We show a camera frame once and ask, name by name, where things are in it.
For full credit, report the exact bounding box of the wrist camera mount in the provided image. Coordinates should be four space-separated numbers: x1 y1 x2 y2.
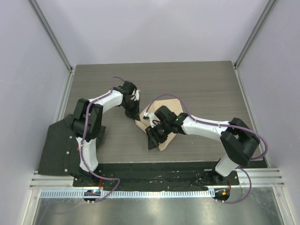
143 112 157 128
130 90 140 101

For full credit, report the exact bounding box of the white slotted cable duct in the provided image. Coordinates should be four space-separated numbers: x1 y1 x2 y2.
40 188 215 198

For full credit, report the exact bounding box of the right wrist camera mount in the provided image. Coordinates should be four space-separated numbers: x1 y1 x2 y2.
143 112 157 128

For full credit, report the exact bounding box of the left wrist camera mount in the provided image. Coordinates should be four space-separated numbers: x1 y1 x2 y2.
130 90 140 101

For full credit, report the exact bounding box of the right aluminium frame post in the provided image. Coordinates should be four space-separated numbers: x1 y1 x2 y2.
233 0 278 69

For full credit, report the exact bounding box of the dark striped button shirt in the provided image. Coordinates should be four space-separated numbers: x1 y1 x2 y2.
38 113 107 176

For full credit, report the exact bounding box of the left aluminium frame post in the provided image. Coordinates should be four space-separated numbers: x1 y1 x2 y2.
28 0 73 72

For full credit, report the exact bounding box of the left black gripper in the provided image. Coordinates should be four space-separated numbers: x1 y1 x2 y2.
121 99 140 122

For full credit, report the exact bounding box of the aluminium front rail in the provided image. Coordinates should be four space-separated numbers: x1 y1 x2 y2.
30 168 285 189

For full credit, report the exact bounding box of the beige cloth napkin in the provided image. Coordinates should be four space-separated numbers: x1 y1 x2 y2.
135 98 184 152

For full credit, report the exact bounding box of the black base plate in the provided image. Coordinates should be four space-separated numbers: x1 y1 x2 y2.
71 162 240 192

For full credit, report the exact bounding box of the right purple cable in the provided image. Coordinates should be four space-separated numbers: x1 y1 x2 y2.
146 94 269 204

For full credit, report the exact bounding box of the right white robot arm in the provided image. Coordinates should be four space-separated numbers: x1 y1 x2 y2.
143 105 260 185

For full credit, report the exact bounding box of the aluminium frame post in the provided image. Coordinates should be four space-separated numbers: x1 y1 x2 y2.
233 0 278 69
28 0 73 72

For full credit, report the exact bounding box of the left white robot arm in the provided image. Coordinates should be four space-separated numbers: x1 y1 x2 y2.
71 81 140 187

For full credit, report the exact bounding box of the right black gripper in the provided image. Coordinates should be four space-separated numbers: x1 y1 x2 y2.
146 121 172 150

